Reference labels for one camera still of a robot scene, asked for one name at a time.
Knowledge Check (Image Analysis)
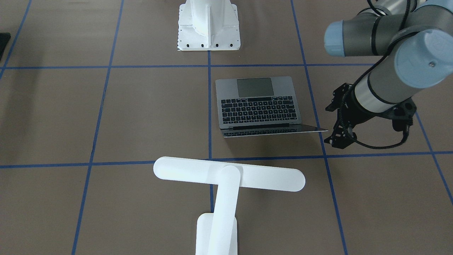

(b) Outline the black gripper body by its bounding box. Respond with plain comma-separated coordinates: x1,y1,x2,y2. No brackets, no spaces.
324,83,417,149

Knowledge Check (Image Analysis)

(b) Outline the grey laptop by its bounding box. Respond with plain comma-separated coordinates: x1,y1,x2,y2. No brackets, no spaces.
215,76,325,138

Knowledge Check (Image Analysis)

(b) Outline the black mouse pad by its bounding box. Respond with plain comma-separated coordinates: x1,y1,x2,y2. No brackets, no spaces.
0,33,11,59

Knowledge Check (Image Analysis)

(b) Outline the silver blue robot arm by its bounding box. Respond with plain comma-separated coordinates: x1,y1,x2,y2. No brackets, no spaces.
324,0,453,149

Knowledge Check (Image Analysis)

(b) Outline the white desk lamp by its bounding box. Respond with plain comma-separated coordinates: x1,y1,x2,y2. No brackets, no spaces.
153,157,306,255

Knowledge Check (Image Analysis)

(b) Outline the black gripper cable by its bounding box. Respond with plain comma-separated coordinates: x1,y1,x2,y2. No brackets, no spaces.
333,0,418,150

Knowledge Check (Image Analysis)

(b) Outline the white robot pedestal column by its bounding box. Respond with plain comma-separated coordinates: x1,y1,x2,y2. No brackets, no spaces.
177,0,241,51

